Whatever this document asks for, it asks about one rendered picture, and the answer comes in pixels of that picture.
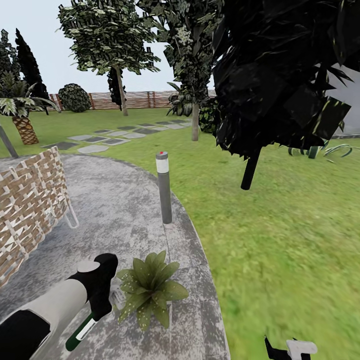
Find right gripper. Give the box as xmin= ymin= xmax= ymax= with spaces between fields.
xmin=264 ymin=336 xmax=311 ymax=360

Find insectifuge atomizer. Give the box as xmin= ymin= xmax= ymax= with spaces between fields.
xmin=65 ymin=311 xmax=97 ymax=352

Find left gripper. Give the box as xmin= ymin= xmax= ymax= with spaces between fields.
xmin=89 ymin=288 xmax=112 ymax=321

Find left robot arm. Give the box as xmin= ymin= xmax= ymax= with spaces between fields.
xmin=0 ymin=253 xmax=126 ymax=360

